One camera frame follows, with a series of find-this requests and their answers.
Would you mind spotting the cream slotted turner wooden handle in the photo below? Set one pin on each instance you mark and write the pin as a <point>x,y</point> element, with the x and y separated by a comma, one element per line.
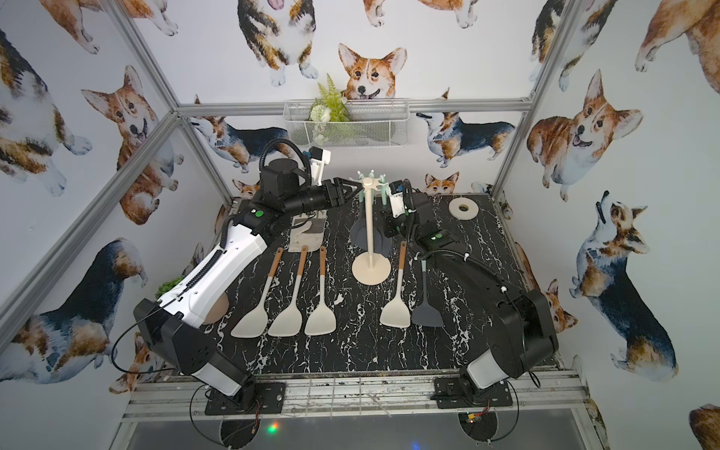
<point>395,313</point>

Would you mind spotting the cream spatula wooden handle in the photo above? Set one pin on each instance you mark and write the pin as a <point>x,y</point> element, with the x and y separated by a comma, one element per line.
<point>290,320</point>

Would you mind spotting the grey spatula mint handle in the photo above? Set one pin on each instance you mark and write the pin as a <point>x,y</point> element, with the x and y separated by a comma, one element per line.
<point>424,314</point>

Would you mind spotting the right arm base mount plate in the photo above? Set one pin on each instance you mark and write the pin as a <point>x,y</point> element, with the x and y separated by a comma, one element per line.
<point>459,392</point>

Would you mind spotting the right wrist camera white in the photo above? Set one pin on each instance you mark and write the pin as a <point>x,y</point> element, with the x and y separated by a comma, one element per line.
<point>396,193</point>

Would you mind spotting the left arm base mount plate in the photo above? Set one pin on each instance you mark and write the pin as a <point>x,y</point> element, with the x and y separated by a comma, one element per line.
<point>257,398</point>

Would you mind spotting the fern and white flower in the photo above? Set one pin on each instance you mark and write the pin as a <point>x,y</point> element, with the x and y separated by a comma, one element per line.
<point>329,107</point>

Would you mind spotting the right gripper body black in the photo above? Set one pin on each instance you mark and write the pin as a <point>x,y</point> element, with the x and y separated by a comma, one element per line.
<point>394,226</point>

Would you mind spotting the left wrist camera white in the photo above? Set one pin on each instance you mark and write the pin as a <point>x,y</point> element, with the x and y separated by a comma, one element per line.
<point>318,159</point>

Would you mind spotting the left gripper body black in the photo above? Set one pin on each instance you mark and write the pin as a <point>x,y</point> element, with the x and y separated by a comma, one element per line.
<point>335,192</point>

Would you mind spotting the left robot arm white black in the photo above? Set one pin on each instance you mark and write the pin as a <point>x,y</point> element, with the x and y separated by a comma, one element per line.
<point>291,183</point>

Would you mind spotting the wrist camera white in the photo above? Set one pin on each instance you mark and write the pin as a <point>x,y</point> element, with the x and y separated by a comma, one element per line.
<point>318,159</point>
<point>396,193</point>

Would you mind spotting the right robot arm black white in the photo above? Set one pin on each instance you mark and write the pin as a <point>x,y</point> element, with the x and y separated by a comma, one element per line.
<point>520,333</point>

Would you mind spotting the white tape roll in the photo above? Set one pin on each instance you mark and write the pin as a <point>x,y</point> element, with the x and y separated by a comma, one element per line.
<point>463,209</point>

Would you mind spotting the cream spoon wooden handle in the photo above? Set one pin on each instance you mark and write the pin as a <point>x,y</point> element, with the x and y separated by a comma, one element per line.
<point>253,324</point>

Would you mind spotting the green potted plant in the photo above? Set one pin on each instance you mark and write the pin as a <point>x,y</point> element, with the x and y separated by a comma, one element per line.
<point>167,286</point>

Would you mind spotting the grey turner mint handle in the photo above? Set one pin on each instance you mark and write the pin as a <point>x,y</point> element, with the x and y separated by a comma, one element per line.
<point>384,193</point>

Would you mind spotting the cream utensil rack stand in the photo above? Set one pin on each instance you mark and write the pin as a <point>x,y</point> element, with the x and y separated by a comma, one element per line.
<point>370,268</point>

